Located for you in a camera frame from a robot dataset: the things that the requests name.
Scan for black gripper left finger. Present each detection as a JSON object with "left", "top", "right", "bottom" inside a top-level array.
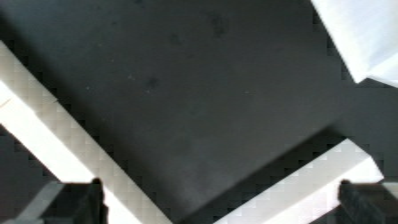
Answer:
[{"left": 14, "top": 178, "right": 110, "bottom": 224}]

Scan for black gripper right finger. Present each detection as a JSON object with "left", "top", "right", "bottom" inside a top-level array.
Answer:
[{"left": 316, "top": 180, "right": 398, "bottom": 224}]

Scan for white drawer cabinet frame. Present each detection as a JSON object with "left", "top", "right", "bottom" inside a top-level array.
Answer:
[{"left": 311, "top": 0, "right": 398, "bottom": 88}]

